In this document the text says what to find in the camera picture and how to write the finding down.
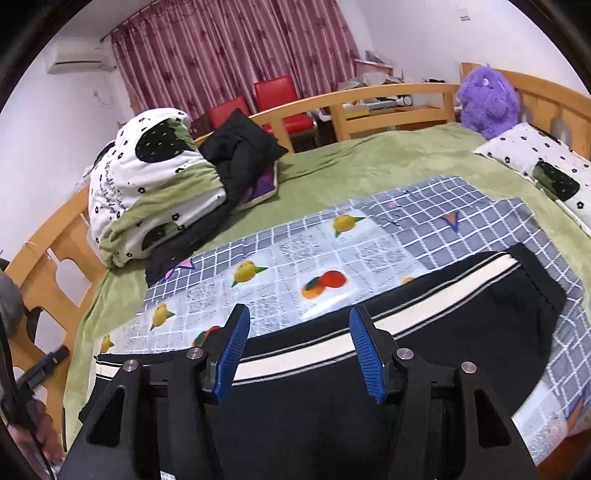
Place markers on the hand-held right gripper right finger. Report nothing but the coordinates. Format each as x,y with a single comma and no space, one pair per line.
369,357

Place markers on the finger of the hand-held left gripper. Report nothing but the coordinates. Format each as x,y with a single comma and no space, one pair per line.
48,364

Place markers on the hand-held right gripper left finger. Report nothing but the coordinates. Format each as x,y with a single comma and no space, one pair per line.
231,355

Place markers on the black pants with white waistband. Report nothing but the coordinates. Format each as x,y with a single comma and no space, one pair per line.
461,332

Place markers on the person's left hand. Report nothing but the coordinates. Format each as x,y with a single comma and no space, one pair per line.
39,431

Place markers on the grey cloth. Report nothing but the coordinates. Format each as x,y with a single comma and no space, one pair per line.
9,300

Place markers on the fruit-print plastic table cover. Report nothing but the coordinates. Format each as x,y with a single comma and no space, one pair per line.
323,249

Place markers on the purple cloth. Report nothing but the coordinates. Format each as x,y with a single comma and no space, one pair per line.
263,184

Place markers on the folded white flower-print quilt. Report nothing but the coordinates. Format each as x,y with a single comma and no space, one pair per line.
138,184

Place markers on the green blanket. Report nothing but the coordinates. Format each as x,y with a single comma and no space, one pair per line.
369,157

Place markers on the black jacket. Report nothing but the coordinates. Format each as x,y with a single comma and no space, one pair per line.
235,152

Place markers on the cluttered wooden desk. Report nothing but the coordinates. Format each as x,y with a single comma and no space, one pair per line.
392,117

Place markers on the red chair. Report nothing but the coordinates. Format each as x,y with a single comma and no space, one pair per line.
277,99
228,110

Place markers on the white appliance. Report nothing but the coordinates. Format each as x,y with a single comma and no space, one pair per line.
390,102

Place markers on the white flower-print pillow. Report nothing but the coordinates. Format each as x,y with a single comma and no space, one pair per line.
521,147

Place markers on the purple plush toy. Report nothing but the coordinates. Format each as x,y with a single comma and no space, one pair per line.
489,101

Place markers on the dark red striped curtain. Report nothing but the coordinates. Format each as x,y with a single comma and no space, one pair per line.
221,50

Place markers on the white air conditioner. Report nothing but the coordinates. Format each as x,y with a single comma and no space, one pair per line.
78,57

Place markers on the wooden bed frame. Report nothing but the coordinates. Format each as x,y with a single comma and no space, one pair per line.
41,277

